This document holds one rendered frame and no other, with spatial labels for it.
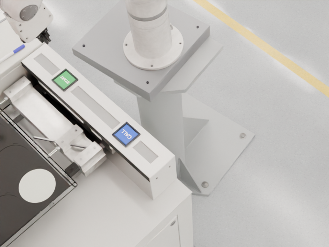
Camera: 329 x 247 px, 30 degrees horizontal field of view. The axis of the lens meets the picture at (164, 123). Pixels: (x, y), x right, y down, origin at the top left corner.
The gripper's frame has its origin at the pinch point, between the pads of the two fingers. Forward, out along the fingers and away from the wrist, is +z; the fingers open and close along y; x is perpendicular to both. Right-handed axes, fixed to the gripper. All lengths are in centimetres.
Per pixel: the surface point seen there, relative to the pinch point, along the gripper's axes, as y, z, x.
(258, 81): 67, 128, -7
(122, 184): -13.7, 27.2, -35.0
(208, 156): 23, 117, -18
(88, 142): -11.8, 21.5, -21.0
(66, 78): -3.0, 14.8, -5.0
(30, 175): -29.4, 15.8, -18.3
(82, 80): 0.0, 15.8, -8.7
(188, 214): -6, 42, -51
